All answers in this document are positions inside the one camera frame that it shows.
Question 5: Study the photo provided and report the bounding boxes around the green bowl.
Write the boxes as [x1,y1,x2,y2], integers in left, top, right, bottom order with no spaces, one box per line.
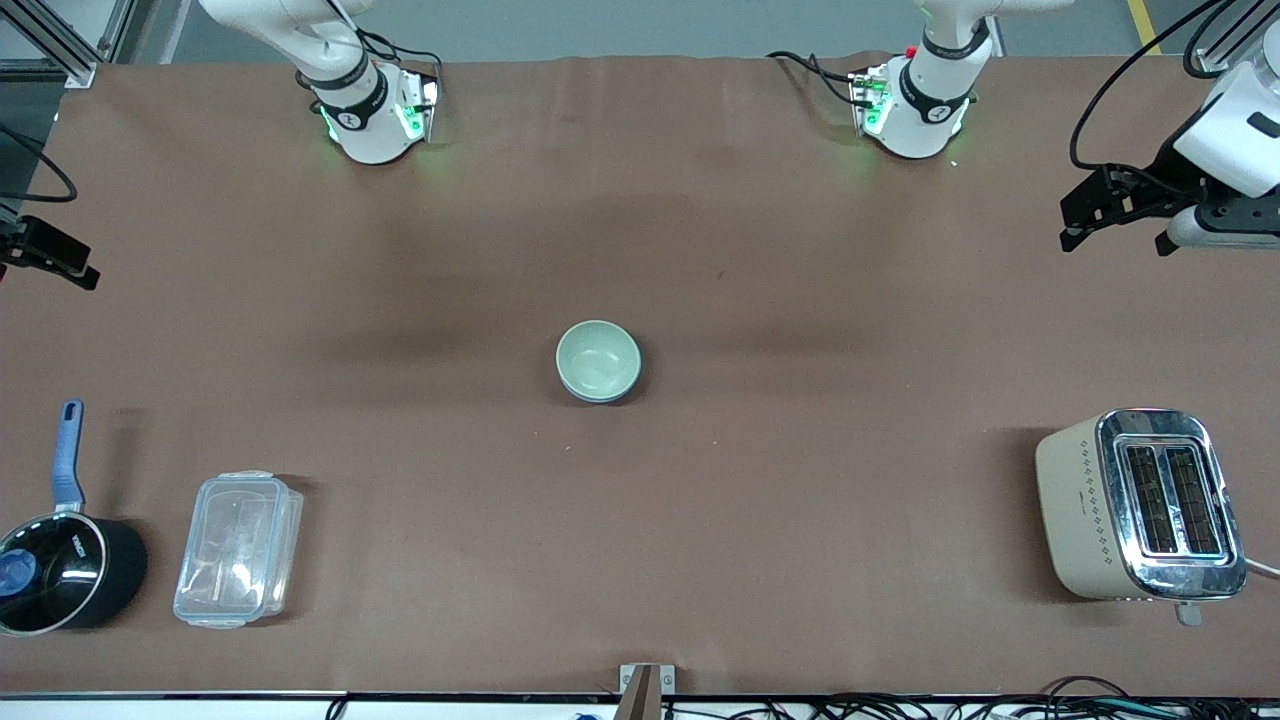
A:
[556,320,642,401]

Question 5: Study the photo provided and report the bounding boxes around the blue bowl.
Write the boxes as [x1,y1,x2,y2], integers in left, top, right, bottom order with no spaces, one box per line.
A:
[560,375,642,405]

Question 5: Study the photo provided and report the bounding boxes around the cream and chrome toaster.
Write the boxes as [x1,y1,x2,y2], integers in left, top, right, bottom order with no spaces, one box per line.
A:
[1035,408,1249,627]

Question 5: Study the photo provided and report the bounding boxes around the glass pot lid blue knob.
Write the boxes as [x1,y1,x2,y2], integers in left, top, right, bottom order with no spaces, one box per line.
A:
[0,515,106,636]

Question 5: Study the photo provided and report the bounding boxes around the clear plastic food container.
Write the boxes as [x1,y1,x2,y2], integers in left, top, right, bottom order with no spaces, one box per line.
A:
[173,470,305,630]

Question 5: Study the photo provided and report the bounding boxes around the brown table mat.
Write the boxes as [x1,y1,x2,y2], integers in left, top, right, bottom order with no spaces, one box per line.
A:
[0,55,1280,696]

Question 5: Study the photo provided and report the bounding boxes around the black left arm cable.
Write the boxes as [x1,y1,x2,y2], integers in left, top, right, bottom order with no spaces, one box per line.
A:
[1070,0,1221,171]

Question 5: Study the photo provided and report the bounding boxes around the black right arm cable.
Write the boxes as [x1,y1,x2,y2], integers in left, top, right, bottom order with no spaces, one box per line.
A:
[0,28,443,203]

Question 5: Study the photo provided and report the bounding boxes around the aluminium extrusion frame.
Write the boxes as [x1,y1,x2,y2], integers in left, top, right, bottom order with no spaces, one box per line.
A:
[0,0,136,89]

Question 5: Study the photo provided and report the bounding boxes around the black arm base cable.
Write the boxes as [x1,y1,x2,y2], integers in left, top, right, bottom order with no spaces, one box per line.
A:
[768,50,881,106]

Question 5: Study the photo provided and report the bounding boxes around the black saucepan blue handle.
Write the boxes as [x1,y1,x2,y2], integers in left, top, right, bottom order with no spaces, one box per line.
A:
[0,400,149,637]

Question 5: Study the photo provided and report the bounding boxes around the black looped cable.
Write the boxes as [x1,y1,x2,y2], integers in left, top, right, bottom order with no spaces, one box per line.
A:
[1040,676,1136,701]

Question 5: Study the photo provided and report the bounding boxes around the tangled black cables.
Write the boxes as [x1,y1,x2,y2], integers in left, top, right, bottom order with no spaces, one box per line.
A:
[665,695,1280,720]

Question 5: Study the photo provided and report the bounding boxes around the grey metal bracket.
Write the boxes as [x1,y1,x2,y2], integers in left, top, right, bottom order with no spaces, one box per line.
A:
[619,663,676,696]

